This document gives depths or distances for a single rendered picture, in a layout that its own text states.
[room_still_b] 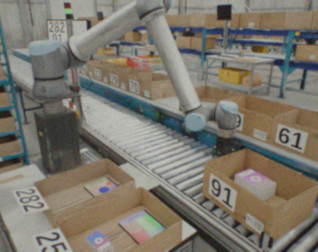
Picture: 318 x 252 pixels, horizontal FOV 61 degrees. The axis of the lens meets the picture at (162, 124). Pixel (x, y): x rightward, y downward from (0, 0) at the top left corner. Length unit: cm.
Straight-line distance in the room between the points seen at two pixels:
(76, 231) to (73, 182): 35
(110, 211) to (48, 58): 79
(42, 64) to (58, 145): 43
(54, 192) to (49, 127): 34
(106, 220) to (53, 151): 54
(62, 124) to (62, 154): 18
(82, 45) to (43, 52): 21
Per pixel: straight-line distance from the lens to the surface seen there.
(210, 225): 126
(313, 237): 129
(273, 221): 112
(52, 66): 149
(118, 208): 123
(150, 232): 114
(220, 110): 132
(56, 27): 252
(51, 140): 156
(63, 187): 146
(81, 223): 118
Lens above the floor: 154
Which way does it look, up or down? 21 degrees down
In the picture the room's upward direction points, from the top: straight up
